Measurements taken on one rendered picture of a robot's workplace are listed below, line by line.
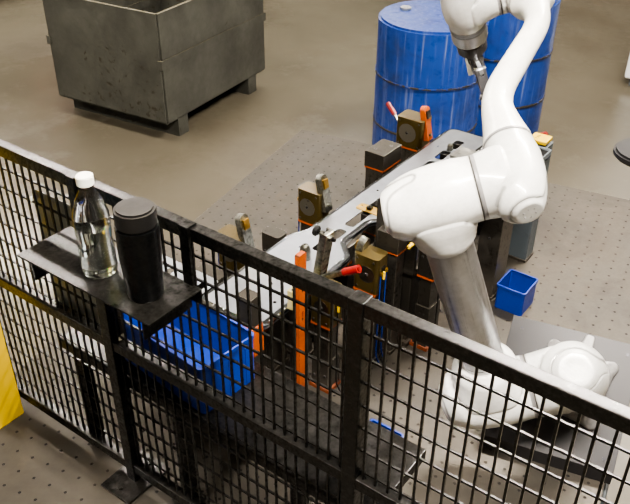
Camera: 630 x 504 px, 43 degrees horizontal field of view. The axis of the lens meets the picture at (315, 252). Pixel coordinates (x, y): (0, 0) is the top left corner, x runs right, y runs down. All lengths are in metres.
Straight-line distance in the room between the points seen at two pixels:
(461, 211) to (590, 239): 1.61
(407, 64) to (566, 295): 2.06
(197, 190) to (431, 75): 1.48
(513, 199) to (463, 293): 0.28
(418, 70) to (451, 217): 2.96
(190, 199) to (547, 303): 2.48
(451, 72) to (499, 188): 2.98
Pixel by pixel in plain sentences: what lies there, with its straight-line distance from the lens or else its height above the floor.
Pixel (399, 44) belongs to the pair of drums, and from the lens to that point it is 4.47.
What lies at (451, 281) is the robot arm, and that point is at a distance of 1.68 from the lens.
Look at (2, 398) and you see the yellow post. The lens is 2.30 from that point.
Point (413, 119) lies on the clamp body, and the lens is 3.01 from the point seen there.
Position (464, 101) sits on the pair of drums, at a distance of 4.61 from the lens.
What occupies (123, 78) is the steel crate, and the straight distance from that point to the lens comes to 5.35.
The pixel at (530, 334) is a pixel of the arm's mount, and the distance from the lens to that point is 2.21.
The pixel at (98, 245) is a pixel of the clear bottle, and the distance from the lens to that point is 1.47.
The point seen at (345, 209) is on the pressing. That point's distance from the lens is 2.53.
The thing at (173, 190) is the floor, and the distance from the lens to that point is 4.74.
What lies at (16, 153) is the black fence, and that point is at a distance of 1.74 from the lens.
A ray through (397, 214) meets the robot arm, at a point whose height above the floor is 1.49.
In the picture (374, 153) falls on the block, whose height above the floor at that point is 1.03.
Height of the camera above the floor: 2.29
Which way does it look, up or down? 34 degrees down
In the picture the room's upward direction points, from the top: 1 degrees clockwise
